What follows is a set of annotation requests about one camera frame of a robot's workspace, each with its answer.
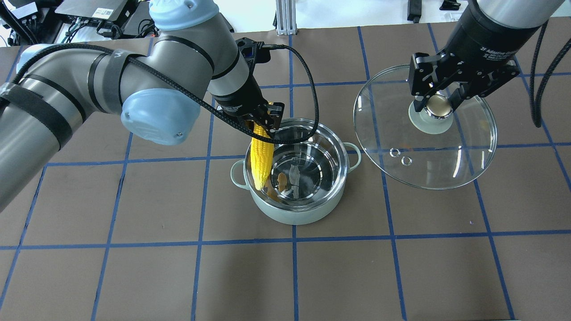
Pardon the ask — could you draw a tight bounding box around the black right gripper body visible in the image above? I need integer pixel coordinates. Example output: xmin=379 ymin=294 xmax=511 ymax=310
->
xmin=410 ymin=4 xmax=541 ymax=95

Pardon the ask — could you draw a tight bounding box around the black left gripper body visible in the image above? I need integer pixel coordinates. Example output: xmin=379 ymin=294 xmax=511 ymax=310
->
xmin=209 ymin=74 xmax=284 ymax=129

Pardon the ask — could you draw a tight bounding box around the yellow corn cob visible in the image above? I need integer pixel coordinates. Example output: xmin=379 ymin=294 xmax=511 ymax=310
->
xmin=249 ymin=102 xmax=274 ymax=191

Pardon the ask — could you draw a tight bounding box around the glass pot lid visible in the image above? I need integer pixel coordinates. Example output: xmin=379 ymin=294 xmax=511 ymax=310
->
xmin=353 ymin=65 xmax=497 ymax=190

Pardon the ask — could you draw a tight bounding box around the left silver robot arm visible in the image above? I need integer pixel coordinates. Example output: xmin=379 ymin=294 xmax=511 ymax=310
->
xmin=0 ymin=0 xmax=284 ymax=210

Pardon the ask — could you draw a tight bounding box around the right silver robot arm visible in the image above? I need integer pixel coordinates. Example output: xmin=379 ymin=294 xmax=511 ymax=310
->
xmin=409 ymin=0 xmax=563 ymax=112

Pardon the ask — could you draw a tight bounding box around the pale green electric pot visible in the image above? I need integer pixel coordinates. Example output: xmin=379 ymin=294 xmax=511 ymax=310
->
xmin=230 ymin=124 xmax=361 ymax=225

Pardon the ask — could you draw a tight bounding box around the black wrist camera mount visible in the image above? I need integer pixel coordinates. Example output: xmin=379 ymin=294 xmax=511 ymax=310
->
xmin=235 ymin=38 xmax=271 ymax=74

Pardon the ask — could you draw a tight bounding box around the aluminium frame post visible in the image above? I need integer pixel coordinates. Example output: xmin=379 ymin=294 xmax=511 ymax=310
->
xmin=275 ymin=0 xmax=298 ymax=35

